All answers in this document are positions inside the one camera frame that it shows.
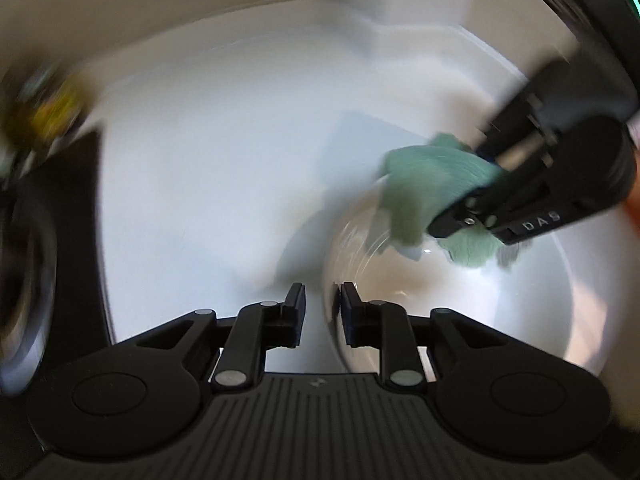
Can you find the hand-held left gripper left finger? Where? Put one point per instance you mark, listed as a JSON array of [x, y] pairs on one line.
[[298, 310]]

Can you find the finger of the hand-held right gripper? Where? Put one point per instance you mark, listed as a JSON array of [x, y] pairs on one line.
[[505, 135], [480, 212]]

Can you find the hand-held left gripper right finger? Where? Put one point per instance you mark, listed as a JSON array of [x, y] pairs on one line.
[[347, 317]]

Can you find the green microfiber cloth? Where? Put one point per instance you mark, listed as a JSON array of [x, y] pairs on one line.
[[425, 180]]

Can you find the white ceramic bowl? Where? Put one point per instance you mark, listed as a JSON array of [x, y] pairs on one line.
[[500, 310]]

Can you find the black glass gas cooktop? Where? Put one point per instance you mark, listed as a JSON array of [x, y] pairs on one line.
[[75, 285]]

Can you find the gas stove burner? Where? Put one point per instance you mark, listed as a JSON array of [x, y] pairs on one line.
[[25, 300]]

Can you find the yellow label jar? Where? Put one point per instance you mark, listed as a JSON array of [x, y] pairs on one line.
[[55, 110]]

